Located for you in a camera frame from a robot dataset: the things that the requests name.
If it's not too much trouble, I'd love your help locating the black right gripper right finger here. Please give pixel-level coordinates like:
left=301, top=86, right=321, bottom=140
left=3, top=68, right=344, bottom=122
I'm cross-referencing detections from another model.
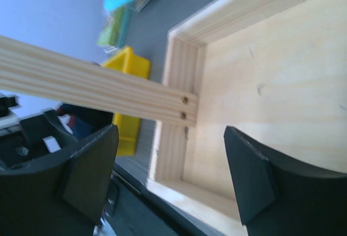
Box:
left=224, top=126, right=346, bottom=235

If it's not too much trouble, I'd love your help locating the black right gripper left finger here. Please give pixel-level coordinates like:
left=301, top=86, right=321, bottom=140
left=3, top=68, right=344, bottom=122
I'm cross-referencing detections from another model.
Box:
left=1, top=125, right=118, bottom=235

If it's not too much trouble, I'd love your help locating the navy maroon tank top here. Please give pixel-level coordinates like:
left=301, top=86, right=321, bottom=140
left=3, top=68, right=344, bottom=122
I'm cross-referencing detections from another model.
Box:
left=56, top=103, right=113, bottom=140

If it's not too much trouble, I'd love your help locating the yellow plastic tray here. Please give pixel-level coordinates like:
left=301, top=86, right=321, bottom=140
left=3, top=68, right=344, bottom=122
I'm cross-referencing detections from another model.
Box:
left=102, top=46, right=150, bottom=157

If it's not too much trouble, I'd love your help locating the wooden clothes rack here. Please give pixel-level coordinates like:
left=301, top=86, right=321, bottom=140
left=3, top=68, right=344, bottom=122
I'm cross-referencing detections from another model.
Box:
left=1, top=0, right=346, bottom=235

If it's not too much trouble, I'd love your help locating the green paperback book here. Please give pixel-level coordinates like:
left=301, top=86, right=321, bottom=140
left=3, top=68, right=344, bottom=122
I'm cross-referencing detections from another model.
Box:
left=97, top=7, right=131, bottom=48

